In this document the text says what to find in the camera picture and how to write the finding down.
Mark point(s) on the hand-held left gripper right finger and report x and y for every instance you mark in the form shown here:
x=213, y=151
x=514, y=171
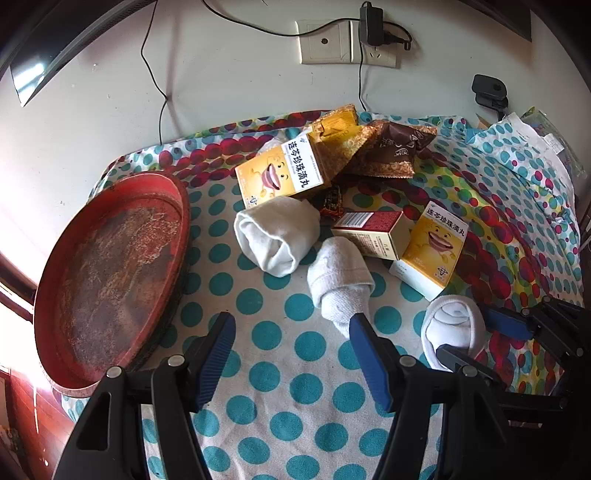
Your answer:
x=369, y=360

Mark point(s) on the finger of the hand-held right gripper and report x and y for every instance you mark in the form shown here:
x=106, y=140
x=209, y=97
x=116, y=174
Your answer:
x=452, y=357
x=505, y=321

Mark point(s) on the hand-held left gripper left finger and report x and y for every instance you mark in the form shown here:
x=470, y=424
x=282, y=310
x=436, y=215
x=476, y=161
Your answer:
x=217, y=360

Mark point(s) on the white sock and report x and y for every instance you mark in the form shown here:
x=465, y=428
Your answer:
x=450, y=323
x=272, y=235

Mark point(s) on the grey sock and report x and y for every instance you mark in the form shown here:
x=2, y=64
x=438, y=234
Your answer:
x=339, y=277

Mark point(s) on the yellow cartoon medicine box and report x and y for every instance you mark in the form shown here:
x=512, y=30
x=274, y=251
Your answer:
x=277, y=175
x=431, y=249

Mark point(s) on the red and white medicine box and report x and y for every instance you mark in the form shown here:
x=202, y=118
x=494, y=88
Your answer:
x=369, y=230

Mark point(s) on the red round tray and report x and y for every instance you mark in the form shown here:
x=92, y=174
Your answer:
x=106, y=277

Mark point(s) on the dark red candy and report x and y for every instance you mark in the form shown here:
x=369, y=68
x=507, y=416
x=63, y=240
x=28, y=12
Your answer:
x=330, y=203

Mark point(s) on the polka dot bed sheet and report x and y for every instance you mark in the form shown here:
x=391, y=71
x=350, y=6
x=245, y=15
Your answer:
x=295, y=369

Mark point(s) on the polka dot pillow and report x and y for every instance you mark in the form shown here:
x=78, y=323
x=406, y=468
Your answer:
x=521, y=152

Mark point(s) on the clear plastic packet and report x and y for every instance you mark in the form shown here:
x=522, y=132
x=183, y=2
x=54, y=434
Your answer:
x=556, y=138

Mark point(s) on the brown cardboard piece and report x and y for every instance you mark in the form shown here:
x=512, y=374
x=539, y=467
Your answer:
x=483, y=121

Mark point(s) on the brown snack packet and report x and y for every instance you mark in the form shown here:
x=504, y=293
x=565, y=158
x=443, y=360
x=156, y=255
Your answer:
x=392, y=152
x=425, y=136

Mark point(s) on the yellow snack packet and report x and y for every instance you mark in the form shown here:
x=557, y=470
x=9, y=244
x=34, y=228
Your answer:
x=337, y=122
x=344, y=154

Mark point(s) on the black clip device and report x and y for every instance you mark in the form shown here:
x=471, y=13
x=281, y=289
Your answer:
x=489, y=90

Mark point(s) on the white power outlet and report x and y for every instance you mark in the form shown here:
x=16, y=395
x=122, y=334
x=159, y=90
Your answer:
x=381, y=57

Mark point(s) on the black plug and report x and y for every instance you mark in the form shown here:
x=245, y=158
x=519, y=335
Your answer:
x=397, y=39

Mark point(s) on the black power adapter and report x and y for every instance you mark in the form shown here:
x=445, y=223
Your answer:
x=371, y=23

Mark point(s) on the dark monitor screen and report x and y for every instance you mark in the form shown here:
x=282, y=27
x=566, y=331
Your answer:
x=60, y=41

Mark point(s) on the wooden window frame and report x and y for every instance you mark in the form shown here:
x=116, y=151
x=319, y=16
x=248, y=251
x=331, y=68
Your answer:
x=16, y=286

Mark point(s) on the white wall plate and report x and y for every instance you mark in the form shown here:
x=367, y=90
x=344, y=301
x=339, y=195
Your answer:
x=323, y=46

